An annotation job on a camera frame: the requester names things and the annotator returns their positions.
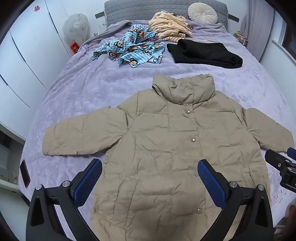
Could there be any lavender plush blanket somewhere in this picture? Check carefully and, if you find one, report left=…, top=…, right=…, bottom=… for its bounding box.
left=18, top=20, right=296, bottom=241

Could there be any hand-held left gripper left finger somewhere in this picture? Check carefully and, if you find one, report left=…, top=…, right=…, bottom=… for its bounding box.
left=25, top=158, right=103, bottom=241

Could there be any white open shelf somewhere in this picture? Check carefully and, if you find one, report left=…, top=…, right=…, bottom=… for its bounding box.
left=0, top=123, right=26, bottom=193

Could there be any pale curtain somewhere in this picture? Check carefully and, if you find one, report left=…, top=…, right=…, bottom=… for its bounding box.
left=240, top=2, right=274, bottom=47

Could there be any dark smartphone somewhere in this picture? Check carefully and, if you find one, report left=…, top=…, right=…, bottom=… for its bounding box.
left=20, top=159, right=31, bottom=188

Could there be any beige puffer jacket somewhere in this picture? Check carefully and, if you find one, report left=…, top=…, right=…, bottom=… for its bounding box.
left=42, top=74, right=295, bottom=241

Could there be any white covered standing fan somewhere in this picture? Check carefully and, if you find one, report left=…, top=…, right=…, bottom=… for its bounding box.
left=62, top=13, right=89, bottom=55

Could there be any blue monkey print cloth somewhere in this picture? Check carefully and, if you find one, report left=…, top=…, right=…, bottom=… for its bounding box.
left=92, top=24, right=166, bottom=68

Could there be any white wardrobe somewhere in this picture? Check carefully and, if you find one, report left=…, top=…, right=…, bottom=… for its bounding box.
left=0, top=0, right=71, bottom=139

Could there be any round cream cushion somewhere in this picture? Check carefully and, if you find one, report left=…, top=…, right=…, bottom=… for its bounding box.
left=188, top=3, right=218, bottom=24

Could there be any black garment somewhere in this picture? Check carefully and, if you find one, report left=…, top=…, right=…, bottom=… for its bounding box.
left=166, top=39, right=243, bottom=69

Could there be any grey quilted headboard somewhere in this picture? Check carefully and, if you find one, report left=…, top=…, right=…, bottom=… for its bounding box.
left=95, top=0, right=240, bottom=30

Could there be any yellow striped garment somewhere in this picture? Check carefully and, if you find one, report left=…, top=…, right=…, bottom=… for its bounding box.
left=149, top=11, right=193, bottom=43

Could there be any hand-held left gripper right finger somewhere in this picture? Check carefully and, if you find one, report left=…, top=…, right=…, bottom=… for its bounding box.
left=197, top=159, right=274, bottom=241

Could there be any dark framed window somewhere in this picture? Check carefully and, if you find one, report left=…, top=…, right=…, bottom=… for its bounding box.
left=281, top=14, right=296, bottom=54

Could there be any stack of books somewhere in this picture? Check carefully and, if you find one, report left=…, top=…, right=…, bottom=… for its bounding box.
left=233, top=31, right=249, bottom=47

